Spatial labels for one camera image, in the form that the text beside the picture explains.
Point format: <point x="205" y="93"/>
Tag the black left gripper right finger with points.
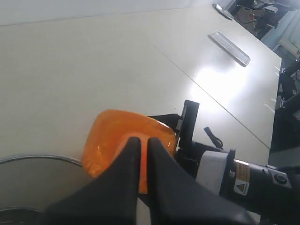
<point x="177" y="199"/>

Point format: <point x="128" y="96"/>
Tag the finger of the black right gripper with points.
<point x="188" y="117"/>

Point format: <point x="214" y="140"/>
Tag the silver table cable grommet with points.
<point x="232" y="49"/>

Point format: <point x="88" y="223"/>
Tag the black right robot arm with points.
<point x="273" y="193"/>

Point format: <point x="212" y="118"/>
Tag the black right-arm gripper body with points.
<point x="164" y="142"/>

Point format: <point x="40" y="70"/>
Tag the round silver table grommet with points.
<point x="226" y="14"/>

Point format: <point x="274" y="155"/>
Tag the orange pump soap bottle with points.
<point x="113" y="131"/>

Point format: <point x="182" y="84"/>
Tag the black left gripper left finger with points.
<point x="110" y="199"/>

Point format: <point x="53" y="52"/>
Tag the steel mesh strainer basket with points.
<point x="29" y="183"/>

